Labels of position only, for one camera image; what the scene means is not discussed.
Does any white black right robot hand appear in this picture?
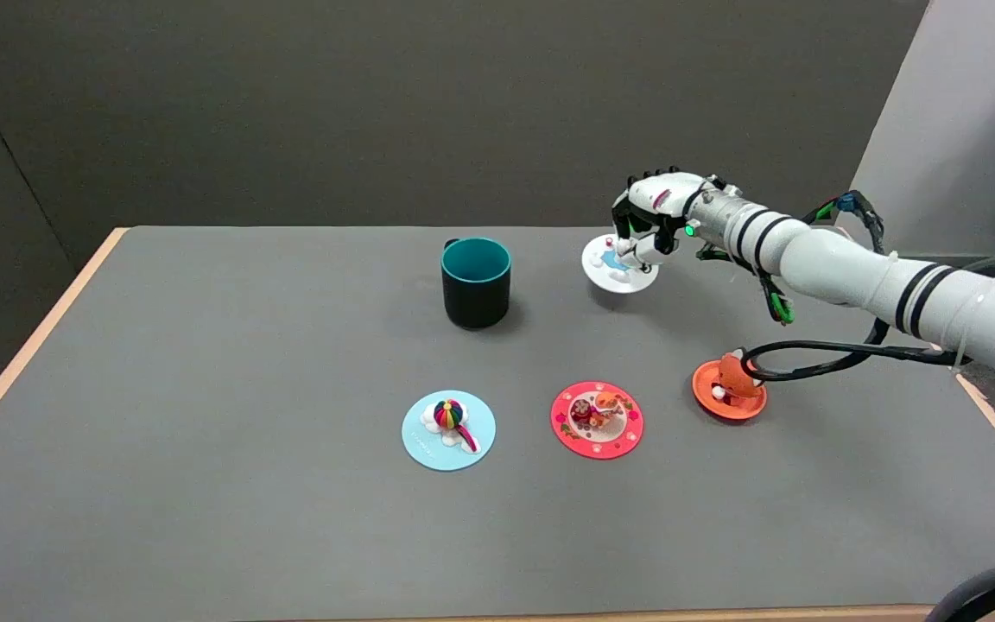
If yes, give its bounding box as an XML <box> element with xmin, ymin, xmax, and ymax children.
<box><xmin>612</xmin><ymin>168</ymin><xmax>720</xmax><ymax>269</ymax></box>

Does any white cup lid with figurine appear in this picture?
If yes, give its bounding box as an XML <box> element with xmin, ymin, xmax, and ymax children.
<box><xmin>582</xmin><ymin>233</ymin><xmax>661</xmax><ymax>295</ymax></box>

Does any black cup teal inside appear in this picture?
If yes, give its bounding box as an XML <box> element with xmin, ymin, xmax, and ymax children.
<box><xmin>440</xmin><ymin>238</ymin><xmax>513</xmax><ymax>330</ymax></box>

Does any orange lid with fox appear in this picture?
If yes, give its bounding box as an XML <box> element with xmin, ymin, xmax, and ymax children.
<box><xmin>692</xmin><ymin>349</ymin><xmax>768</xmax><ymax>422</ymax></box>

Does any red lid with figurines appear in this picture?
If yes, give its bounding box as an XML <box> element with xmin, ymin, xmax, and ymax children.
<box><xmin>550</xmin><ymin>381</ymin><xmax>644</xmax><ymax>460</ymax></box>

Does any light blue lid rainbow ball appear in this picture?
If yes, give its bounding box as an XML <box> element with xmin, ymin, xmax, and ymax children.
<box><xmin>401</xmin><ymin>390</ymin><xmax>497</xmax><ymax>473</ymax></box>

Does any green black wrist cable bundle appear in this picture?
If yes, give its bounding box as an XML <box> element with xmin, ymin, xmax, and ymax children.
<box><xmin>696</xmin><ymin>191</ymin><xmax>887</xmax><ymax>327</ymax></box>

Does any black looping robot cable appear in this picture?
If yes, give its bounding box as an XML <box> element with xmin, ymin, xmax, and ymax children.
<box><xmin>739</xmin><ymin>318</ymin><xmax>973</xmax><ymax>383</ymax></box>

